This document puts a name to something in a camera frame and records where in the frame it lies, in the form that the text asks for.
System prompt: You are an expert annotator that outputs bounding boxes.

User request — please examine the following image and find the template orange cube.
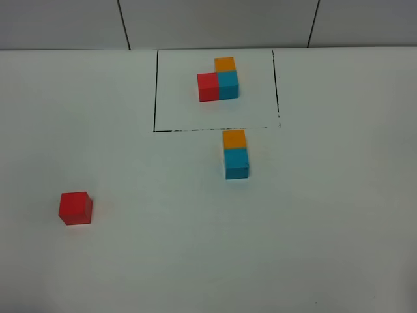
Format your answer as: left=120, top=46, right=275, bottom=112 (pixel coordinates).
left=214, top=57, right=236, bottom=72

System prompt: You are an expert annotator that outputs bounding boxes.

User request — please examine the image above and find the template blue cube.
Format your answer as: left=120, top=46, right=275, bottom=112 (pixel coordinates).
left=217, top=70, right=239, bottom=100

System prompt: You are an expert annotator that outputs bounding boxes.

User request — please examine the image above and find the loose orange cube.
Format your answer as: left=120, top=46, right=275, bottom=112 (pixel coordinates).
left=222, top=129, right=247, bottom=149

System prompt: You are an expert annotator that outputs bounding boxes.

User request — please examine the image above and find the template red cube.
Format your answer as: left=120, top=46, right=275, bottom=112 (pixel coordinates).
left=197, top=72, right=220, bottom=102

